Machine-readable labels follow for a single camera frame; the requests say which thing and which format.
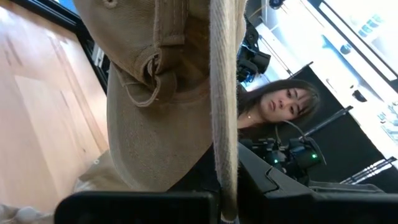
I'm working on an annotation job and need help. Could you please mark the black partition panel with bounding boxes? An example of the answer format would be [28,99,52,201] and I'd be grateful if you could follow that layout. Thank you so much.
[273,65,398,194]

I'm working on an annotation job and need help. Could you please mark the black bulky device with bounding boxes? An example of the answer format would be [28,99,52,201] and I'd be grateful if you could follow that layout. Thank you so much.
[236,15,272,83]

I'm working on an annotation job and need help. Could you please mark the black ribbed rail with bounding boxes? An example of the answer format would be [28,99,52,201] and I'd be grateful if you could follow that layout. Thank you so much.
[340,157,397,185]

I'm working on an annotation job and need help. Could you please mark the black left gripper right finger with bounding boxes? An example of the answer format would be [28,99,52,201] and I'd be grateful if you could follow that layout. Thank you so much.
[237,142,398,224]

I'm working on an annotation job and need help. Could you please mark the person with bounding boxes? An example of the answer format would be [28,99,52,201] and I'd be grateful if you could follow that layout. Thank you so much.
[236,78,323,142]

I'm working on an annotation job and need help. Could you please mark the black metal bar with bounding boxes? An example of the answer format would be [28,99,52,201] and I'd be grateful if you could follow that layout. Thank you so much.
[303,105,354,139]

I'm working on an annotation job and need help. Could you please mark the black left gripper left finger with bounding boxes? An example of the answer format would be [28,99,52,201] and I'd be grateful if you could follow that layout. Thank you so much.
[54,144,222,224]

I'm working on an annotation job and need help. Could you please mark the black aluminium frame rails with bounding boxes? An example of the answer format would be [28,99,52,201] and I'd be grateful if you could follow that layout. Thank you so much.
[12,0,110,94]

